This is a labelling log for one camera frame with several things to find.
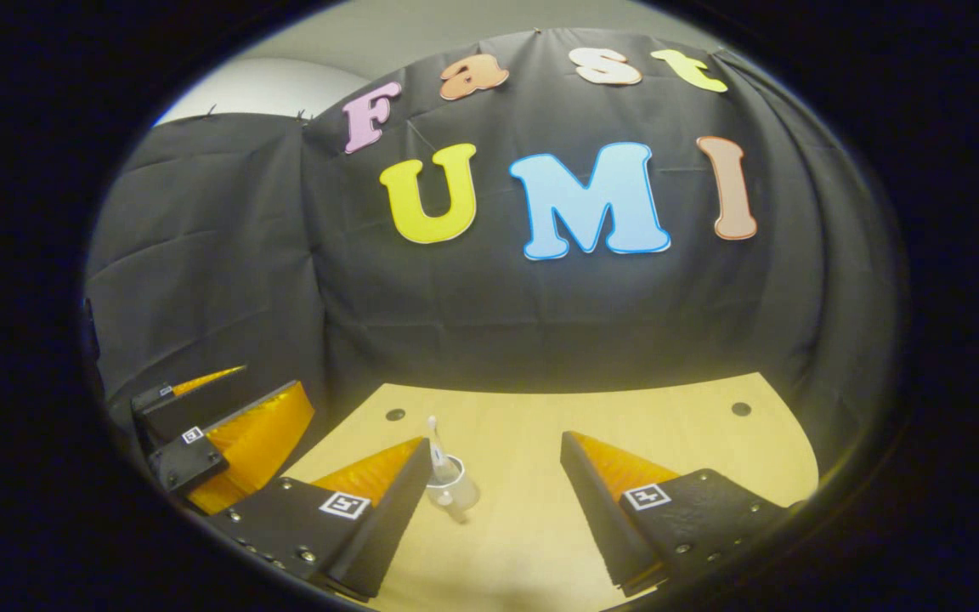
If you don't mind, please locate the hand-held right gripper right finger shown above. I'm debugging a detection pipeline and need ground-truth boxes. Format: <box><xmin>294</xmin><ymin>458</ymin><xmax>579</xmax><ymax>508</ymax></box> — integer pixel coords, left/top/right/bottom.
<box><xmin>560</xmin><ymin>431</ymin><xmax>801</xmax><ymax>596</ymax></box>

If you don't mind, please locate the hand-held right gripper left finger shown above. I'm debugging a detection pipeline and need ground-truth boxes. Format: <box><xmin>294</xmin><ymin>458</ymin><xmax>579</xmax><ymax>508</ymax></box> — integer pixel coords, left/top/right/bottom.
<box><xmin>205</xmin><ymin>436</ymin><xmax>433</xmax><ymax>598</ymax></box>

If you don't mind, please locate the light wooden desktop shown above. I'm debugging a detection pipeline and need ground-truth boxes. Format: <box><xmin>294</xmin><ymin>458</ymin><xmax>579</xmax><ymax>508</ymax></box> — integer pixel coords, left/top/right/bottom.
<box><xmin>281</xmin><ymin>372</ymin><xmax>820</xmax><ymax>612</ymax></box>

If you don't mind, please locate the white cup with wooden handle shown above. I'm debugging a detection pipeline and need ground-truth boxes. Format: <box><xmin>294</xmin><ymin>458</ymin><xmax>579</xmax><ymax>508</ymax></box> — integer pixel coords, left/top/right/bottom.
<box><xmin>426</xmin><ymin>456</ymin><xmax>482</xmax><ymax>524</ymax></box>

